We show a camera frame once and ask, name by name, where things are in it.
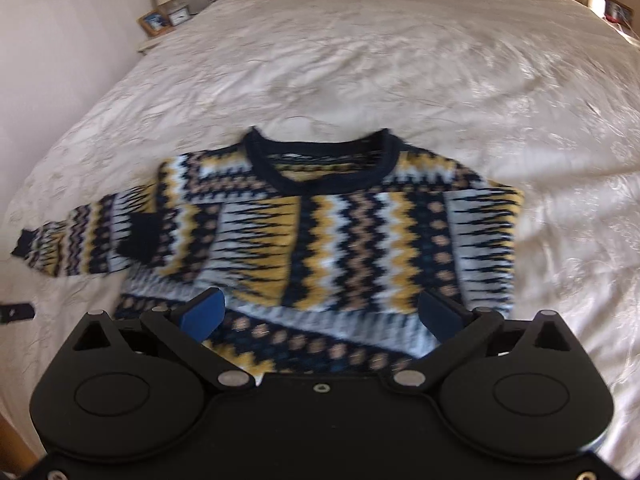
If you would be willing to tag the wooden photo frame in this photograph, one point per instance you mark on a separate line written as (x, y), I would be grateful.
(154, 22)

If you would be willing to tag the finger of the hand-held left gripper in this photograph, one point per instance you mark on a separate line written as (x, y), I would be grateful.
(17, 312)

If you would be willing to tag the white nightstand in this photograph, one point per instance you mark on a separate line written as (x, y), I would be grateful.
(147, 44)

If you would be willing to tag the navy yellow white patterned sweater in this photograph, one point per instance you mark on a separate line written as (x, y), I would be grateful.
(330, 240)

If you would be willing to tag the wooden bed frame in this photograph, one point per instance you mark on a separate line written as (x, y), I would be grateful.
(15, 452)

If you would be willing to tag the cream embroidered bedspread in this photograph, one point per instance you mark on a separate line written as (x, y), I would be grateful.
(380, 60)

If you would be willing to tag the small white clock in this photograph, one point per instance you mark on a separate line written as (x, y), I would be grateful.
(179, 15)

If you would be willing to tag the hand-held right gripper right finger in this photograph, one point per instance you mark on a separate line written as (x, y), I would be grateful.
(439, 317)

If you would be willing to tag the dark picture frame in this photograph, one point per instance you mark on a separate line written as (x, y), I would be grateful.
(617, 10)

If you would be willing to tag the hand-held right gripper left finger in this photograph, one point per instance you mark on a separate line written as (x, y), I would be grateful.
(202, 316)

